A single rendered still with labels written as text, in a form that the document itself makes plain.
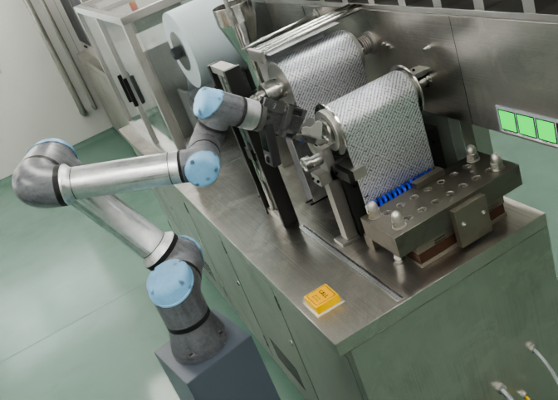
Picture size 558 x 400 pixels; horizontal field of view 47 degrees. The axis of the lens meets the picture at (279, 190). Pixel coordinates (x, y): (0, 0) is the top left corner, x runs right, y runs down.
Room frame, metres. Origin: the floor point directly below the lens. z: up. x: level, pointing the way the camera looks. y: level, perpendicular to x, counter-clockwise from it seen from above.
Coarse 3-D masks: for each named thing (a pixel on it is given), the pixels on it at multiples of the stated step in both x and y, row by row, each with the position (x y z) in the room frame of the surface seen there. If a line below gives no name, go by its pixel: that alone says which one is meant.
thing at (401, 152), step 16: (416, 112) 1.59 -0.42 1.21; (400, 128) 1.57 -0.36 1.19; (416, 128) 1.58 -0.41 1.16; (368, 144) 1.54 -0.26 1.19; (384, 144) 1.55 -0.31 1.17; (400, 144) 1.57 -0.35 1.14; (416, 144) 1.58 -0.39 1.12; (352, 160) 1.52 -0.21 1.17; (368, 160) 1.54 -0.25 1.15; (384, 160) 1.55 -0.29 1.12; (400, 160) 1.56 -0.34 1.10; (416, 160) 1.58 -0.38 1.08; (432, 160) 1.59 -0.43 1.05; (368, 176) 1.53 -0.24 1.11; (384, 176) 1.55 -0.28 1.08; (400, 176) 1.56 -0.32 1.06; (368, 192) 1.53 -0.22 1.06; (384, 192) 1.54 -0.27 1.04
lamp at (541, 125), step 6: (540, 120) 1.28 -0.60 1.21; (540, 126) 1.29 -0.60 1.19; (546, 126) 1.27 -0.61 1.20; (552, 126) 1.25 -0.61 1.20; (540, 132) 1.29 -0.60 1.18; (546, 132) 1.27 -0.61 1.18; (552, 132) 1.25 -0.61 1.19; (540, 138) 1.29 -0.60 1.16; (546, 138) 1.27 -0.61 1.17; (552, 138) 1.26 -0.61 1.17
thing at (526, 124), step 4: (520, 116) 1.34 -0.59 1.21; (524, 116) 1.33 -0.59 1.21; (520, 120) 1.34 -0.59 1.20; (524, 120) 1.33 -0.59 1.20; (528, 120) 1.32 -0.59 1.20; (532, 120) 1.31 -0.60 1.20; (520, 124) 1.35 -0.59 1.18; (524, 124) 1.33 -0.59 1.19; (528, 124) 1.32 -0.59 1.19; (532, 124) 1.31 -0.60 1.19; (520, 128) 1.35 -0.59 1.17; (524, 128) 1.34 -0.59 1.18; (528, 128) 1.32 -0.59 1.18; (532, 128) 1.31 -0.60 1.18; (520, 132) 1.35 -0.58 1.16; (524, 132) 1.34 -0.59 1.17; (528, 132) 1.32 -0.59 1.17; (532, 132) 1.31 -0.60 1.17; (532, 136) 1.31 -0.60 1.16
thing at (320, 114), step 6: (402, 72) 1.64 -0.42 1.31; (408, 78) 1.62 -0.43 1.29; (318, 114) 1.59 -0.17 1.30; (324, 114) 1.56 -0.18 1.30; (330, 120) 1.54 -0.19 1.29; (330, 126) 1.54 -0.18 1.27; (336, 126) 1.53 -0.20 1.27; (336, 132) 1.53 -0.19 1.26; (336, 138) 1.53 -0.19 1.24; (336, 144) 1.55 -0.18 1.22; (336, 150) 1.56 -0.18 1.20
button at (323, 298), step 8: (320, 288) 1.39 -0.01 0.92; (328, 288) 1.38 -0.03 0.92; (304, 296) 1.38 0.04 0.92; (312, 296) 1.37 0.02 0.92; (320, 296) 1.36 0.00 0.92; (328, 296) 1.34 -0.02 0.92; (336, 296) 1.34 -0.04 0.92; (312, 304) 1.34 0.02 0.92; (320, 304) 1.33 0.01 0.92; (328, 304) 1.33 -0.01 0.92; (320, 312) 1.32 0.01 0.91
